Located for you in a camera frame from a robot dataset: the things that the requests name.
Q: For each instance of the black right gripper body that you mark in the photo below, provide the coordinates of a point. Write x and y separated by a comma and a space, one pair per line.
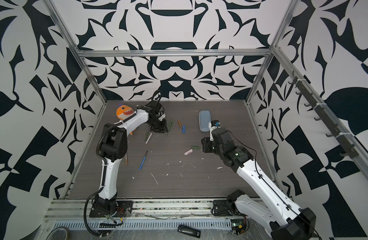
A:
209, 145

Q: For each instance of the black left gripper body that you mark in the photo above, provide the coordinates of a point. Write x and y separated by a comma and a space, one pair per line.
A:
159, 126

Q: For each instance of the blue pen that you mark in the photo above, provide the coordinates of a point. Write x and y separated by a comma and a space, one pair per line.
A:
143, 161

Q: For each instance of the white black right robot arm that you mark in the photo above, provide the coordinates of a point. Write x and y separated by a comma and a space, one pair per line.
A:
281, 217

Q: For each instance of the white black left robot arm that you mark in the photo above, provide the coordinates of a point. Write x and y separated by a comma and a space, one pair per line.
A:
112, 147

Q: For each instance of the light blue pencil case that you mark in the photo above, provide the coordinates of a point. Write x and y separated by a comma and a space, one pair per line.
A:
204, 120

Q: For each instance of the orange shark plush toy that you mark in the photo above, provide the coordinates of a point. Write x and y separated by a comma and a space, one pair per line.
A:
123, 112

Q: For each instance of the black remote device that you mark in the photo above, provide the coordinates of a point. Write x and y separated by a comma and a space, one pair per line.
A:
189, 231

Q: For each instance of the clear tape roll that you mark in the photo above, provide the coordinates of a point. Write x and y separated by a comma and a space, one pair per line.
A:
60, 233

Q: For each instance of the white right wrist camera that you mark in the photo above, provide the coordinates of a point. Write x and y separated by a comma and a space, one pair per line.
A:
213, 125

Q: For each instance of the grey slotted cable duct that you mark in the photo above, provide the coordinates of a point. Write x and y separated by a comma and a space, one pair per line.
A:
133, 224

